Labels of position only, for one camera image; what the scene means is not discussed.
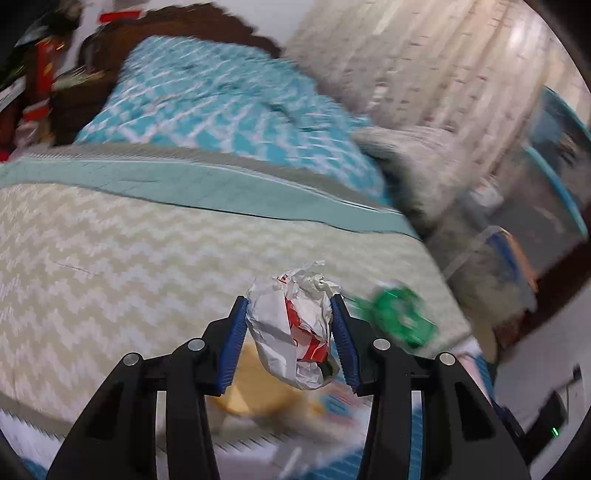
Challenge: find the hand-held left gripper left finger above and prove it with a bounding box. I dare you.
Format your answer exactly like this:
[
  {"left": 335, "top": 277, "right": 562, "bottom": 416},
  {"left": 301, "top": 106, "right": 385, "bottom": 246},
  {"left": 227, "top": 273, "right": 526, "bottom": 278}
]
[{"left": 46, "top": 294, "right": 249, "bottom": 480}]

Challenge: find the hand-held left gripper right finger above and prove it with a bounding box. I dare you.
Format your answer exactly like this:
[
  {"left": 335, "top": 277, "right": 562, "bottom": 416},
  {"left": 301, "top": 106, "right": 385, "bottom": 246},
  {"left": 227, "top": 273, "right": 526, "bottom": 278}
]
[{"left": 329, "top": 294, "right": 532, "bottom": 480}]

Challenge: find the white red paper wrapper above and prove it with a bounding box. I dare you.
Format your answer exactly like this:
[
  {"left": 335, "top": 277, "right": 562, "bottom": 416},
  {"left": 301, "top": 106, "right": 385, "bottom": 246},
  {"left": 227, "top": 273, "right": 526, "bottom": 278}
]
[{"left": 246, "top": 261, "right": 345, "bottom": 391}]

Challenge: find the red white packet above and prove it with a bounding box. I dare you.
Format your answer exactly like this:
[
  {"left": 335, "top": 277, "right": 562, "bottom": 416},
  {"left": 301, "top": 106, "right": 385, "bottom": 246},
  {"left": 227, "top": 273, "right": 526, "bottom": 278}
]
[{"left": 305, "top": 383, "right": 370, "bottom": 425}]

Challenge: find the green drink can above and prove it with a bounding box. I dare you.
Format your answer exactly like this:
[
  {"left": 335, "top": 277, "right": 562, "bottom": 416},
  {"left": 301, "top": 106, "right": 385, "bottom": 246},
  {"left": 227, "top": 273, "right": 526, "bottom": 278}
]
[{"left": 355, "top": 284, "right": 439, "bottom": 349}]

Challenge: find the yellowish plastic wrapper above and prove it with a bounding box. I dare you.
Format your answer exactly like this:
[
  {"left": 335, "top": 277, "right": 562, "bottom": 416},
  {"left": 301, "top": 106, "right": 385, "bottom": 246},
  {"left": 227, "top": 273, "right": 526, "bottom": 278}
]
[{"left": 210, "top": 342, "right": 301, "bottom": 418}]

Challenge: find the clear storage box blue latch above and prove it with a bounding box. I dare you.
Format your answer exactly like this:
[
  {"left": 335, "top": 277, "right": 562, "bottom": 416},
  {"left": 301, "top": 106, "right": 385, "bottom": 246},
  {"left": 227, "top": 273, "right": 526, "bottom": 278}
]
[{"left": 443, "top": 226, "right": 539, "bottom": 333}]

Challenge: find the beige zigzag bedspread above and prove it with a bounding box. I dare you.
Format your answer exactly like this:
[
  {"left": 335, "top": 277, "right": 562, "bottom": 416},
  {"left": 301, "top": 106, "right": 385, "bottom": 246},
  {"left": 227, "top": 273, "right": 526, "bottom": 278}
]
[{"left": 0, "top": 143, "right": 499, "bottom": 480}]

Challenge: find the clear bin teal lid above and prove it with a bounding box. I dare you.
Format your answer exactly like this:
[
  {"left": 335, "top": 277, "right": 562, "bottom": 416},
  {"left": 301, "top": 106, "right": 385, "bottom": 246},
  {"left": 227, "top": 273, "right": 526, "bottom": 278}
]
[{"left": 517, "top": 85, "right": 585, "bottom": 250}]

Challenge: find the teal white zigzag pillow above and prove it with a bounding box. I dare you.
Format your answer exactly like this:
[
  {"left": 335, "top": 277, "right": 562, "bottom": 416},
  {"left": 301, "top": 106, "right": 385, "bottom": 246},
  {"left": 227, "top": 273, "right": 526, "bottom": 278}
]
[{"left": 76, "top": 36, "right": 389, "bottom": 204}]

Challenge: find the leaf print curtain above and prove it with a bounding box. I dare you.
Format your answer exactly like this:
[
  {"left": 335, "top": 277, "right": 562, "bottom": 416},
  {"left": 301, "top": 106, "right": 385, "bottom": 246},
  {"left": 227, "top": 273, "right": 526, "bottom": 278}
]
[{"left": 284, "top": 0, "right": 555, "bottom": 134}]

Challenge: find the carved wooden headboard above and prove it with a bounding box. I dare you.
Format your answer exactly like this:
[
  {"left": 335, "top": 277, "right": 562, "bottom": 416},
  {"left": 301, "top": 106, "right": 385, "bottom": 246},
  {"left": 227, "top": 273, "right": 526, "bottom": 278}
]
[{"left": 48, "top": 2, "right": 282, "bottom": 144}]

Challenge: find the red gift box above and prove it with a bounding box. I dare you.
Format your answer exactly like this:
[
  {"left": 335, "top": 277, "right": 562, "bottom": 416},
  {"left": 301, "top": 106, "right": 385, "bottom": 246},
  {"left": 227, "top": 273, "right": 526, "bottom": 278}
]
[{"left": 23, "top": 39, "right": 65, "bottom": 125}]

